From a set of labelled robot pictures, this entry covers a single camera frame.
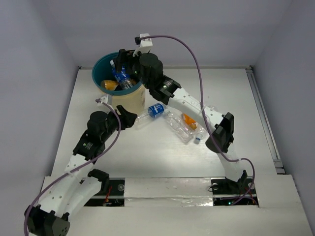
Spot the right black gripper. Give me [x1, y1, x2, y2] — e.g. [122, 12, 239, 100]
[112, 48, 151, 89]

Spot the blue label water bottle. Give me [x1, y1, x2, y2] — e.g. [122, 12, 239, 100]
[110, 60, 137, 90]

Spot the orange floral label bottle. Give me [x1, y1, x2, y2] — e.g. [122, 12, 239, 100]
[100, 80, 119, 91]

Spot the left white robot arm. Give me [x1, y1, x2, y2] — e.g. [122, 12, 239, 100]
[24, 105, 137, 236]

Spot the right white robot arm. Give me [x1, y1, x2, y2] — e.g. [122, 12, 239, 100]
[113, 49, 245, 193]

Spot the teal and cream bin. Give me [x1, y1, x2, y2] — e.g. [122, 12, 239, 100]
[92, 52, 145, 114]

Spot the blue label bottle near bin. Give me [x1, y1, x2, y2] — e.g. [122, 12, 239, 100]
[135, 103, 167, 128]

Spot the clear crushed bottle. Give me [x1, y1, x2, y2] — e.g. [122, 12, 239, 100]
[164, 109, 193, 144]

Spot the small orange bottle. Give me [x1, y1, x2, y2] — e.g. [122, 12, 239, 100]
[182, 113, 197, 130]

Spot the clear bottle white cap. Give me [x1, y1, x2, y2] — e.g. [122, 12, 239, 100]
[194, 122, 207, 144]

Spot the silver tape strip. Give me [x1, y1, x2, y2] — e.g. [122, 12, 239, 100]
[124, 177, 213, 207]

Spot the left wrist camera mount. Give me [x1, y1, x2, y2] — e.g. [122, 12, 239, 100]
[95, 95, 111, 106]

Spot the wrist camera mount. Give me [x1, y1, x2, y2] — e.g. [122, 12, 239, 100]
[133, 33, 153, 57]
[95, 95, 111, 106]

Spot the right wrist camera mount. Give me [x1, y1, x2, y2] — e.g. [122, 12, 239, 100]
[133, 33, 153, 57]

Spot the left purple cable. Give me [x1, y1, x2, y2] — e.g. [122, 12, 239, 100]
[23, 98, 122, 236]

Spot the purple cable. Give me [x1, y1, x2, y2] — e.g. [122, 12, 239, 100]
[144, 35, 255, 206]
[23, 98, 122, 236]

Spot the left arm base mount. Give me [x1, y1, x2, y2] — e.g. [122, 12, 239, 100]
[84, 178, 125, 207]

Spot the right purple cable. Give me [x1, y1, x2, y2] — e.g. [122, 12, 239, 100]
[144, 35, 255, 206]

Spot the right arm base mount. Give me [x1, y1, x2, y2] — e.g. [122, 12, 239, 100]
[208, 177, 258, 207]

